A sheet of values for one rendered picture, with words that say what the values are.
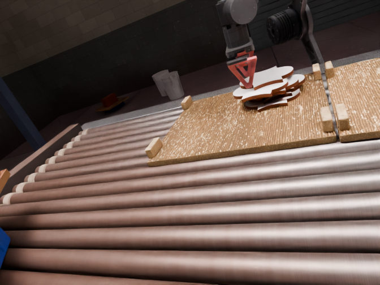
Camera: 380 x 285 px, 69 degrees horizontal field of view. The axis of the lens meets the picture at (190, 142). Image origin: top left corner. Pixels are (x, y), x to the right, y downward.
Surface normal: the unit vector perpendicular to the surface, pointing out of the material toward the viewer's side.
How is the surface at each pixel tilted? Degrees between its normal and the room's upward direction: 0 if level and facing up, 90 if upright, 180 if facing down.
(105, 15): 90
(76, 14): 90
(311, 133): 0
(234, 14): 90
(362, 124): 0
